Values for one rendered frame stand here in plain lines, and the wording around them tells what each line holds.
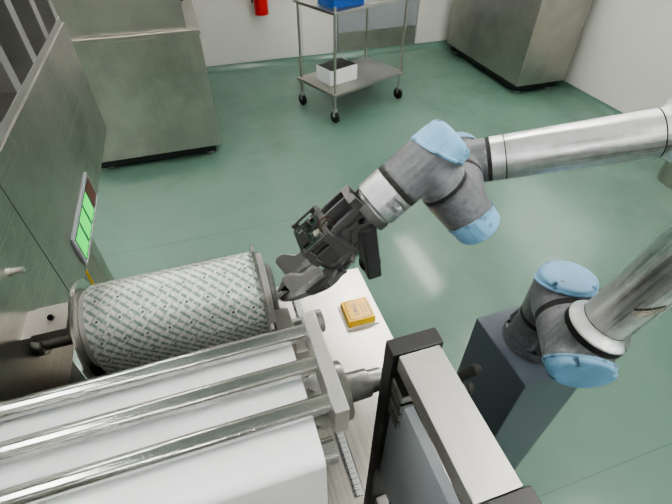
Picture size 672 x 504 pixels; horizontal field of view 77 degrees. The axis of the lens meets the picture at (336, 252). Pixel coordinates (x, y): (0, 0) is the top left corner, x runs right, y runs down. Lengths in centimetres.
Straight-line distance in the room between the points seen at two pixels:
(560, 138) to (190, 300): 61
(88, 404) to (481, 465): 31
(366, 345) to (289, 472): 72
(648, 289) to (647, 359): 176
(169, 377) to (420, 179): 40
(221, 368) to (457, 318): 199
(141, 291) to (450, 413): 45
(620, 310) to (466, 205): 33
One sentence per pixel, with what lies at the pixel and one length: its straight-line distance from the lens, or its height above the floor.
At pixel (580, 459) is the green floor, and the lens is 212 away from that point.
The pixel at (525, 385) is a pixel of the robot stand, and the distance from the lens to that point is 107.
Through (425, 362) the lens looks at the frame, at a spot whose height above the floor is 144.
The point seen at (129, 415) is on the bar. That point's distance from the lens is 37.
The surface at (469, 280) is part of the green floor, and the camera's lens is 252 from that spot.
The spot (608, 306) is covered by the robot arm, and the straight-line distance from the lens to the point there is 85.
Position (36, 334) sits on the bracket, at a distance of 70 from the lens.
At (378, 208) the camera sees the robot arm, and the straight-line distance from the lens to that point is 60.
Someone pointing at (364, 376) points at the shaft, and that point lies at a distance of 47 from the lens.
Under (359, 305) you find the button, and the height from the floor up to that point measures 92.
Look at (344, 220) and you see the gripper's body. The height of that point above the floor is 137.
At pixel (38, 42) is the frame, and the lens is 123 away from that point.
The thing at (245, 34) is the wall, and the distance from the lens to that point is 520.
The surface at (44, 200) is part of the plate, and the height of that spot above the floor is 132.
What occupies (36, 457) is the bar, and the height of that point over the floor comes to 144.
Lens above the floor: 176
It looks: 43 degrees down
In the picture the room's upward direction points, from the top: straight up
